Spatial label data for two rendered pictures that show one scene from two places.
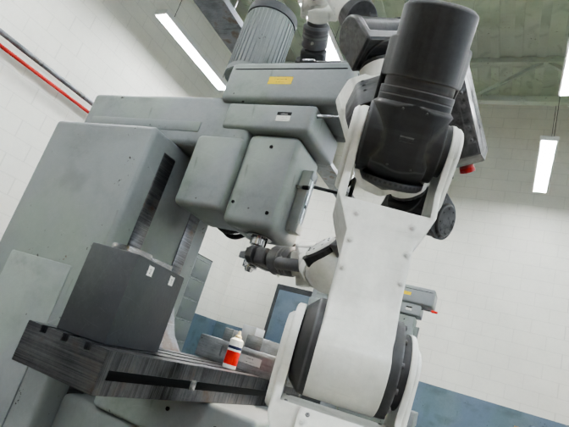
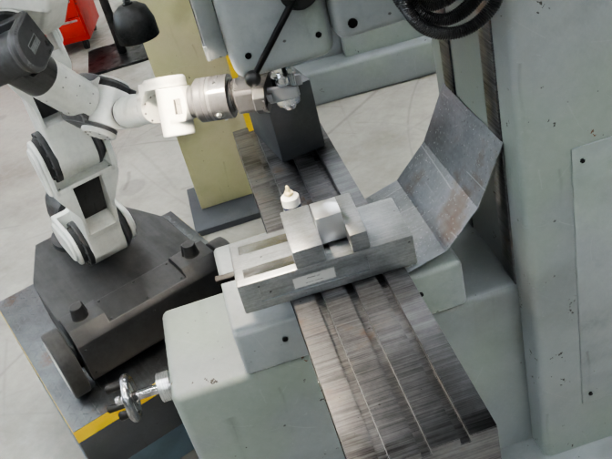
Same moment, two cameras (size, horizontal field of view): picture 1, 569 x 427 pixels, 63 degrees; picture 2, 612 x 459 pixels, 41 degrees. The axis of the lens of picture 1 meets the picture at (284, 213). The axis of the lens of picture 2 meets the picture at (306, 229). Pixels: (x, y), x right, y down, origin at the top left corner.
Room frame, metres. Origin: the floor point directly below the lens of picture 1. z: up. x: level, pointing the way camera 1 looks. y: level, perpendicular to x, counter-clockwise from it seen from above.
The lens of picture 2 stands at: (2.67, -0.78, 1.88)
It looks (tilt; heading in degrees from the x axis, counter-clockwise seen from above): 34 degrees down; 147
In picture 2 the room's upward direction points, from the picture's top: 15 degrees counter-clockwise
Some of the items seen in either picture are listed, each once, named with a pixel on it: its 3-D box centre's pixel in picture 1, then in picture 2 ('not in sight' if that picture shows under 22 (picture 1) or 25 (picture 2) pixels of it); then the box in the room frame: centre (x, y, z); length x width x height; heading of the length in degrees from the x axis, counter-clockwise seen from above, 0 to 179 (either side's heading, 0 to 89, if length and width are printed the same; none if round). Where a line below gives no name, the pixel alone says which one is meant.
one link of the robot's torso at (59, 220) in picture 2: not in sight; (94, 228); (0.56, -0.13, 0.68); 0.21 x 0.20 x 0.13; 173
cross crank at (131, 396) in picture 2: not in sight; (145, 392); (1.22, -0.38, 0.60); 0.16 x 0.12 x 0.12; 61
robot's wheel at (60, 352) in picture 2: not in sight; (66, 362); (0.80, -0.43, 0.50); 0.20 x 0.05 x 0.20; 173
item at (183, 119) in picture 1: (177, 132); not in sight; (1.70, 0.49, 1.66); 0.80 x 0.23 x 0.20; 61
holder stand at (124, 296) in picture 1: (128, 297); (280, 105); (1.08, 0.28, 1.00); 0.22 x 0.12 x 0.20; 161
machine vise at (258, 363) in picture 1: (254, 354); (319, 246); (1.57, -0.04, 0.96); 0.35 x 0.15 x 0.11; 59
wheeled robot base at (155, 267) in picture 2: not in sight; (107, 255); (0.60, -0.14, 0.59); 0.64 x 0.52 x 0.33; 173
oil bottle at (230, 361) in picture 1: (234, 349); (292, 207); (1.42, 0.02, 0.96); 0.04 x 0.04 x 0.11
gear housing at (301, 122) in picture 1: (281, 135); not in sight; (1.48, 0.09, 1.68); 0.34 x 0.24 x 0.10; 61
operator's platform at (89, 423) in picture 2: not in sight; (150, 349); (0.60, -0.14, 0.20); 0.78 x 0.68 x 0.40; 173
